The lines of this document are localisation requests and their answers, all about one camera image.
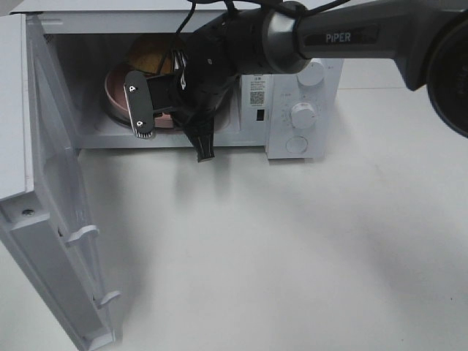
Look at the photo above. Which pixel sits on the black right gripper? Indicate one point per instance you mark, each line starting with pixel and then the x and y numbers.
pixel 202 86

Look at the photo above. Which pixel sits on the burger with lettuce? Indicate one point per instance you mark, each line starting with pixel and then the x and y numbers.
pixel 147 52

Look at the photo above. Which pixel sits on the pink round plate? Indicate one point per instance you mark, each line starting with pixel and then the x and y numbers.
pixel 115 101

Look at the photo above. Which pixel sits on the round white door release button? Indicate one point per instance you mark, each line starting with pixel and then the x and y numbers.
pixel 297 145

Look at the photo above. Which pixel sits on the white microwave door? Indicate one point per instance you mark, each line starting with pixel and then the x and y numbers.
pixel 46 223

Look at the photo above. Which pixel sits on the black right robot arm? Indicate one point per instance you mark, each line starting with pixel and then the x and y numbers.
pixel 427 40

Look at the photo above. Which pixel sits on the white warning label sticker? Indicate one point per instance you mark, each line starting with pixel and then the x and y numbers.
pixel 258 90

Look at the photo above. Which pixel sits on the glass microwave turntable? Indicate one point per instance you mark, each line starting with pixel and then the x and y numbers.
pixel 120 115

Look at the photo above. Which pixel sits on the white microwave oven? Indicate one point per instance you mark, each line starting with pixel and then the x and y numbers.
pixel 81 49

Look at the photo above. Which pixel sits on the lower white microwave knob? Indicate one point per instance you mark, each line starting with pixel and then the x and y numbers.
pixel 303 115

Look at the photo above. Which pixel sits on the white microwave knob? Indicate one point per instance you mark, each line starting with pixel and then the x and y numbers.
pixel 311 75
pixel 303 115

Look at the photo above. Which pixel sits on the upper white microwave knob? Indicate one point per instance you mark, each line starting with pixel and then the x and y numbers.
pixel 311 75

